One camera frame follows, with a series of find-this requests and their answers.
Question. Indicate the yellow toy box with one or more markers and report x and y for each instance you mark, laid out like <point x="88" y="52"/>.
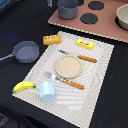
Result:
<point x="85" y="43"/>

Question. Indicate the orange toy bread loaf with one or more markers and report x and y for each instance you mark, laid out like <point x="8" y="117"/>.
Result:
<point x="52" y="39"/>

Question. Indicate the light blue milk carton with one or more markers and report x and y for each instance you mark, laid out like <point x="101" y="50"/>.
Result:
<point x="46" y="92"/>

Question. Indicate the yellow toy banana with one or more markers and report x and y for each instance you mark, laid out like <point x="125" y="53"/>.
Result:
<point x="23" y="85"/>

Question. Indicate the round wooden plate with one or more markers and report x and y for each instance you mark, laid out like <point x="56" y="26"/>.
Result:
<point x="68" y="66"/>

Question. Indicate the beige woven placemat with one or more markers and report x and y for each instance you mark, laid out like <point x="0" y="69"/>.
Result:
<point x="71" y="104"/>

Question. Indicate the grey frying pan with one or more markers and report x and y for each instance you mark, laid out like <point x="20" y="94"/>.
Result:
<point x="24" y="52"/>

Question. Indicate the grey cooking pot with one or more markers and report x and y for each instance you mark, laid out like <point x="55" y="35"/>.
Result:
<point x="67" y="9"/>

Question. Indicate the beige bowl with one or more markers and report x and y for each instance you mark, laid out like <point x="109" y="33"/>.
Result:
<point x="122" y="15"/>

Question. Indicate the fork with wooden handle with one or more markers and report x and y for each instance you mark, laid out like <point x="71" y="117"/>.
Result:
<point x="66" y="81"/>

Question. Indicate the knife with wooden handle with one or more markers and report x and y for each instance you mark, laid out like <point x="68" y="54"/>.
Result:
<point x="79" y="56"/>

